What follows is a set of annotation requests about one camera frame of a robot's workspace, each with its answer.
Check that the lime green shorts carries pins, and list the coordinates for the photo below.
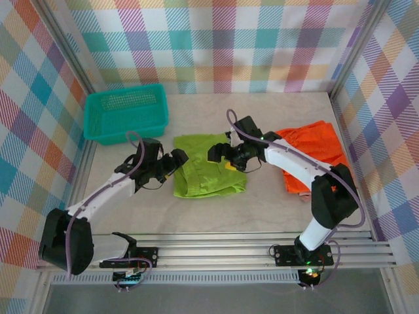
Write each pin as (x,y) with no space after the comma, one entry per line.
(203,180)

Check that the orange shorts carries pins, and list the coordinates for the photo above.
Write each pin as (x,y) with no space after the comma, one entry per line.
(314,140)

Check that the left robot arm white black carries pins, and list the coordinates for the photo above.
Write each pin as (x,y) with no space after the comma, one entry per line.
(65,242)

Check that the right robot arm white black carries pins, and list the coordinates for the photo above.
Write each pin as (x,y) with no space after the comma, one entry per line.
(332,199)

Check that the teal plastic basket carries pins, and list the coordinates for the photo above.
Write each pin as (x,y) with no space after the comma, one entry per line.
(124,114)

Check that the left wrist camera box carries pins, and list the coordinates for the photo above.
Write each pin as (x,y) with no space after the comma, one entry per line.
(151,148)

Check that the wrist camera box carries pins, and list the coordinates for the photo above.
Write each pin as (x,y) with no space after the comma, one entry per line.
(151,148)
(248,126)

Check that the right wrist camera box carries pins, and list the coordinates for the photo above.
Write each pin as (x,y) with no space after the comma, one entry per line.
(248,126)

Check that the aluminium table side rail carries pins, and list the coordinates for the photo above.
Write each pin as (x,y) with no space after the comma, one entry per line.
(336,111)
(85,160)

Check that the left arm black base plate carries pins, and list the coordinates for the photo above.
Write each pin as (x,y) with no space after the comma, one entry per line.
(147,253)

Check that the aluminium mounting rail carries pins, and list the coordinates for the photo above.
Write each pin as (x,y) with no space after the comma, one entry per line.
(212,252)

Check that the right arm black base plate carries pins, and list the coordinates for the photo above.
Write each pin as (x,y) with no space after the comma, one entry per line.
(284,255)

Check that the aluminium corner post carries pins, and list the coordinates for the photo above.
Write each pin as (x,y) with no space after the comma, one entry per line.
(72,52)
(355,49)

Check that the aluminium frame leg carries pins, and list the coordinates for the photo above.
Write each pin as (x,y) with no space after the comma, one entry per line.
(394,294)
(41,294)

